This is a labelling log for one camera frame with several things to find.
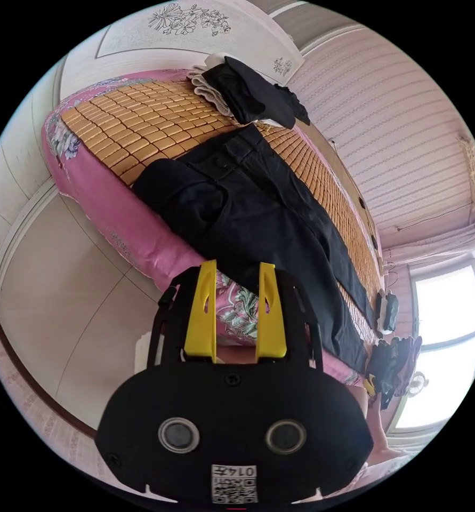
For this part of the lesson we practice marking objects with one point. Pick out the pile of clothes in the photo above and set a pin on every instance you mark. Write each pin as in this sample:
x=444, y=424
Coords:
x=253, y=90

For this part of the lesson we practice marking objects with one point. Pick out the bed with woven mat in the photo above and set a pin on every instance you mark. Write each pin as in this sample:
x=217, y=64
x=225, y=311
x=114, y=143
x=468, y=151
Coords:
x=137, y=116

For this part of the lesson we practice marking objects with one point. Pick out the person's right hand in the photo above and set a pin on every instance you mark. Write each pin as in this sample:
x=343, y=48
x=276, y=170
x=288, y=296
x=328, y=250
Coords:
x=409, y=362

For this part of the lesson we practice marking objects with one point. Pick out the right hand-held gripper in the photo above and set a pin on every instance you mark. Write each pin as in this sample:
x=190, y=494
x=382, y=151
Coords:
x=383, y=366

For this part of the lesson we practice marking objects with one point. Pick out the white headboard with flower print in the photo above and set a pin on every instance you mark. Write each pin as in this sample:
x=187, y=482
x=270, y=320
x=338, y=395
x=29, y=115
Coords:
x=221, y=36

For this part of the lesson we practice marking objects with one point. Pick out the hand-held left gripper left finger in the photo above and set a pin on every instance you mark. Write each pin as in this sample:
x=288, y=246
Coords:
x=199, y=320

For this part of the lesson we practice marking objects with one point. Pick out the small white fan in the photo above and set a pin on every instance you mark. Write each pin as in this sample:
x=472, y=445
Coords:
x=418, y=382

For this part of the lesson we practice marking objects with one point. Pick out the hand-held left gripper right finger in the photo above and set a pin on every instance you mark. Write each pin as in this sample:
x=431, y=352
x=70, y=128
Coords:
x=271, y=320

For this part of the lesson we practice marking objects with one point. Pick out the black pants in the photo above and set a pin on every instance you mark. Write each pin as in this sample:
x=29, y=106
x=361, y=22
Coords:
x=261, y=224

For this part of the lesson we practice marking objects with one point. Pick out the window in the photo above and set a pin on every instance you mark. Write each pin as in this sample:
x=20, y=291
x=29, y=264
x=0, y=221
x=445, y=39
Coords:
x=445, y=344

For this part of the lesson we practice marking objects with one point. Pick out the person's right forearm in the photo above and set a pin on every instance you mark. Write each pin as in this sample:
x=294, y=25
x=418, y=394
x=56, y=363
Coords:
x=379, y=428

